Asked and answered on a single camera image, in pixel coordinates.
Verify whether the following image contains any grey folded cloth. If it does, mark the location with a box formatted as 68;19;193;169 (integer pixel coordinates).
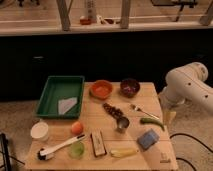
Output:
58;97;77;115

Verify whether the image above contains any black cable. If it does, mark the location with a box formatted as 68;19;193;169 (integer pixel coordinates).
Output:
169;132;213;171

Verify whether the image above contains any brown grape bunch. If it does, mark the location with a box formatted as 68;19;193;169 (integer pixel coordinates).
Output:
103;103;123;119

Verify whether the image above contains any brown white eraser block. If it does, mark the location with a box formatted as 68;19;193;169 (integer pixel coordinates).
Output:
90;131;107;157

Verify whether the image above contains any blue sponge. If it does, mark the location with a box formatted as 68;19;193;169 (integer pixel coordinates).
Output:
137;129;159;150

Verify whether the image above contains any purple bowl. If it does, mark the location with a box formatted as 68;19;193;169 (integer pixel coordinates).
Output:
120;78;140;98

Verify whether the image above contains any white dish brush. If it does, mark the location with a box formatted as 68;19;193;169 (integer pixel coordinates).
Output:
37;134;85;160

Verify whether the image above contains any black stand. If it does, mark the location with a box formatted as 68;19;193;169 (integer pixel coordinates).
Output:
0;132;26;171

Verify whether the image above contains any green chili pepper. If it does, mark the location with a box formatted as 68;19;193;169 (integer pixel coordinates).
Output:
140;118;165;131

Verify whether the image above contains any green plastic tray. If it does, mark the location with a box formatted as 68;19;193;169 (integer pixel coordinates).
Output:
36;76;84;119

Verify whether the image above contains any orange bowl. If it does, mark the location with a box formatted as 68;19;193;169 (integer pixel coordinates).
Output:
90;80;113;100

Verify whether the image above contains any white round container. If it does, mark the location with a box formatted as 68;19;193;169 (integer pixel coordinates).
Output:
30;122;49;141

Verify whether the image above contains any green cup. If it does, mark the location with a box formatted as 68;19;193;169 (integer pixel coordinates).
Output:
68;141;84;159

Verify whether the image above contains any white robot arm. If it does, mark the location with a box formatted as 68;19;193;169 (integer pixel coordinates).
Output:
159;62;213;115

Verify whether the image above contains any orange fruit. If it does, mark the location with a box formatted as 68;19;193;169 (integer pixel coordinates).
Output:
71;121;83;135

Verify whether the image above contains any red object on shelf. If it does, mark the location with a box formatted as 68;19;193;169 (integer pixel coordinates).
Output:
79;16;92;25

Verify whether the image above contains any metal measuring cup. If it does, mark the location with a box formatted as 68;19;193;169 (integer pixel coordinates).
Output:
116;117;130;133

